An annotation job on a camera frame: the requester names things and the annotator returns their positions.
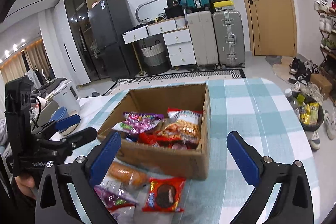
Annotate orange bread roll pack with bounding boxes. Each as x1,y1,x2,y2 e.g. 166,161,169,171
107,161,149,188

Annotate blue Oreo cookie pack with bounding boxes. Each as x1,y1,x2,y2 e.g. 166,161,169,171
125,135,138,143

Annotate purple candy bag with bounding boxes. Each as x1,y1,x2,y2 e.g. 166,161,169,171
94,177,138,223
112,111,165,135

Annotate red Oreo cookie pack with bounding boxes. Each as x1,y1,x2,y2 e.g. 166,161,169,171
142,177,186,213

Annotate white red noodle snack bag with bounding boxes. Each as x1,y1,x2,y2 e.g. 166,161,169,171
157,107,203,145

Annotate red chips snack bag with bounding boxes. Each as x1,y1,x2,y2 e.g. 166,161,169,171
137,133,198,149

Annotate person's left hand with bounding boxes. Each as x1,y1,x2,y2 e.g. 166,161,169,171
15,174,37,200

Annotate blue plastic basin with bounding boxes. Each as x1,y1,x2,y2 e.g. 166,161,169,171
49,107,78,136

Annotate teal checkered tablecloth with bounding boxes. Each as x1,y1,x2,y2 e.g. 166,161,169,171
79,77,320,223

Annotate cardboard SF Express box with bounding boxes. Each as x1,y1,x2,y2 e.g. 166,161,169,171
97,84,211,180

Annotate black trash bin with wrappers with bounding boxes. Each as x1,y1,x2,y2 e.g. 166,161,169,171
294,93,324,132

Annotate white sneaker on floor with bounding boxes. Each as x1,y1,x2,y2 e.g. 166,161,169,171
323,110,335,140

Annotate woven laundry basket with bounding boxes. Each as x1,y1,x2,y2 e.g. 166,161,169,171
141,40,170,76

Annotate small cardboard box on floor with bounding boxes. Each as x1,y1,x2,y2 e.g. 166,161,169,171
310,73,333,100

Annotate black refrigerator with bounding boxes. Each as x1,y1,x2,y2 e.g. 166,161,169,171
88,0,140,81

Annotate dark glass cabinet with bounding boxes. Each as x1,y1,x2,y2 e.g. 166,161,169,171
64,0,108,81

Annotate white drawer desk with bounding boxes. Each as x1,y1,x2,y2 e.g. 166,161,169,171
122,16,197,67

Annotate silver aluminium suitcase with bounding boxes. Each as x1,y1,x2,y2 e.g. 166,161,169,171
213,10,245,68

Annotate black bag on desk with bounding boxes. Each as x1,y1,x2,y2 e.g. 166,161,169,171
164,0,185,19

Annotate beige suitcase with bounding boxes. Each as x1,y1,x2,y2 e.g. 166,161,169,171
186,11,219,67

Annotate wooden shoe rack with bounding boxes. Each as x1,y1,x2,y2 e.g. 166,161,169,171
313,0,335,105

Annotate wooden door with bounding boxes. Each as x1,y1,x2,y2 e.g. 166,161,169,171
244,0,297,56

